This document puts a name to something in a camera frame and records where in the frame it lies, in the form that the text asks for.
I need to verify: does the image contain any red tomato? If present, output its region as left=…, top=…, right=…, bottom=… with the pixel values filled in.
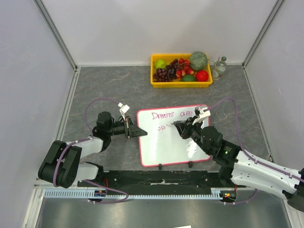
left=196, top=70, right=209, bottom=82

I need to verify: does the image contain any right aluminium frame post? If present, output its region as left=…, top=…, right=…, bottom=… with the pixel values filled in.
left=242, top=0, right=285, bottom=69

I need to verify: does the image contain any green apple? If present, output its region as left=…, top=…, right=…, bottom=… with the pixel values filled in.
left=154, top=59, right=167, bottom=69

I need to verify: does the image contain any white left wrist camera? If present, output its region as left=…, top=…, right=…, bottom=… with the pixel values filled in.
left=118, top=103, right=130, bottom=121

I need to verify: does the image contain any pink framed whiteboard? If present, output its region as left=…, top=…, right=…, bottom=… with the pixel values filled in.
left=137, top=105, right=210, bottom=167

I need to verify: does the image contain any left aluminium frame post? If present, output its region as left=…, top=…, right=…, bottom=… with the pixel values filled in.
left=33, top=0, right=78, bottom=71

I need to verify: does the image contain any green netted melon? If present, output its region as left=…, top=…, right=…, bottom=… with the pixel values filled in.
left=190, top=51, right=208, bottom=71

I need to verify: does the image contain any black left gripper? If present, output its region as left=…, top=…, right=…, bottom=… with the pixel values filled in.
left=107, top=116, right=147, bottom=139

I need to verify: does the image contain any yellow plastic fruit bin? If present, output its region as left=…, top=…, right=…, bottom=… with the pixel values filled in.
left=150, top=53, right=213, bottom=88

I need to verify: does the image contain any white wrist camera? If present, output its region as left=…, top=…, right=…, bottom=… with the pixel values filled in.
left=192, top=106, right=211, bottom=125
left=118, top=103, right=130, bottom=121

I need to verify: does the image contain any light blue slotted cable duct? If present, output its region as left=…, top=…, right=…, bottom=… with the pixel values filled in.
left=43, top=189, right=226, bottom=199

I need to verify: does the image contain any dark purple grape bunch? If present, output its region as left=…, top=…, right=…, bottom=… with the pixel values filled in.
left=152, top=59, right=178, bottom=82

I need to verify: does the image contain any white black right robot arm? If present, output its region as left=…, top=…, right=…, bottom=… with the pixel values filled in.
left=173, top=117, right=304, bottom=211

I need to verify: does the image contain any clear glass bottle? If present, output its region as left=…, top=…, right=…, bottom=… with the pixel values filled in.
left=212, top=56, right=227, bottom=80

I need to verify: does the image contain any green avocado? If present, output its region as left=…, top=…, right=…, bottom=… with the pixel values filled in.
left=181, top=75, right=196, bottom=82

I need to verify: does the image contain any aluminium frame post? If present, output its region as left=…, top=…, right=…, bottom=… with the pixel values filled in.
left=242, top=0, right=285, bottom=69
left=33, top=0, right=78, bottom=71

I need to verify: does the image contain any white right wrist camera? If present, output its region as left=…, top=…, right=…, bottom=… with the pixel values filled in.
left=192, top=106, right=211, bottom=125

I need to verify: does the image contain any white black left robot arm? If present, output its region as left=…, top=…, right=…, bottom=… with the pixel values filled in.
left=38, top=112, right=148, bottom=188

